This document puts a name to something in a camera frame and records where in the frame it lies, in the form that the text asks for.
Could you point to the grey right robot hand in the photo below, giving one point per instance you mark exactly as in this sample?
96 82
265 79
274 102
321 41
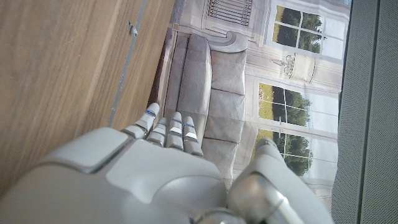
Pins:
124 186

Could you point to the printed living room backdrop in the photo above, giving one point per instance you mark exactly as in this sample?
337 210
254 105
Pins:
280 77

